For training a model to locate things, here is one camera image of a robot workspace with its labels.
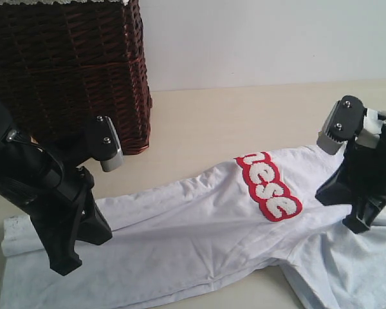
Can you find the dark brown wicker basket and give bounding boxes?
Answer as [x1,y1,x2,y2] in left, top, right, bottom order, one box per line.
[0,1,152,155]

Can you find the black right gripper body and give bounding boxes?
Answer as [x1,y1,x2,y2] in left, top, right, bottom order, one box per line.
[342,125,386,209]

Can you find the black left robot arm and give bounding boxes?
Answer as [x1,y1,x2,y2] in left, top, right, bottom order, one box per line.
[0,102,123,276]

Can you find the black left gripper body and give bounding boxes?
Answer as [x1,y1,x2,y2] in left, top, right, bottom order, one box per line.
[0,131,95,224]

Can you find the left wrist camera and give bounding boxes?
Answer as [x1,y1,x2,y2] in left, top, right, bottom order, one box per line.
[56,115,124,173]

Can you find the white t-shirt red lettering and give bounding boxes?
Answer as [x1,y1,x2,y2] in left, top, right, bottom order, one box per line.
[0,146,386,308]

